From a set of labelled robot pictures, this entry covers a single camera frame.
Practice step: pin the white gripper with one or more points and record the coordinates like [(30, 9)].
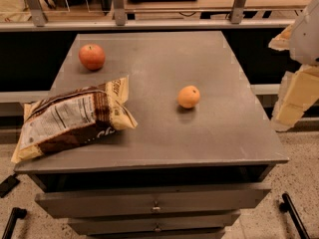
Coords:
[(307, 39)]

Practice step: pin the red apple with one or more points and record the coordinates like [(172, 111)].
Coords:
[(92, 56)]

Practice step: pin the orange fruit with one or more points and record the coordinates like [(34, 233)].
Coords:
[(188, 97)]

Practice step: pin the grey metal drawer cabinet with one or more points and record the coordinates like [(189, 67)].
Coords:
[(225, 139)]

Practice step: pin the black right base leg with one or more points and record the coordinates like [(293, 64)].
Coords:
[(287, 206)]

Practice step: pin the black base leg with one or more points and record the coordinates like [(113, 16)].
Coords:
[(16, 213), (287, 206)]

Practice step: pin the upper grey drawer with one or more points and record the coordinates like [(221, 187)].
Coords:
[(152, 200)]

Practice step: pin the grey drawer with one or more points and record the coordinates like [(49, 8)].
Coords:
[(153, 222), (152, 200)]

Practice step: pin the lower grey drawer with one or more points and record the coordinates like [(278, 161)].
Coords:
[(153, 222)]

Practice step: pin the brown and cream snack bag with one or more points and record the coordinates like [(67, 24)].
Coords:
[(73, 119)]

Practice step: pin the grey metal railing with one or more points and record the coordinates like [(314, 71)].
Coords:
[(120, 22)]

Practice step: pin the black flat object on floor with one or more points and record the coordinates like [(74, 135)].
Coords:
[(8, 184)]

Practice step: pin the black left base leg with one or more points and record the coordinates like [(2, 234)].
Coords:
[(16, 213)]

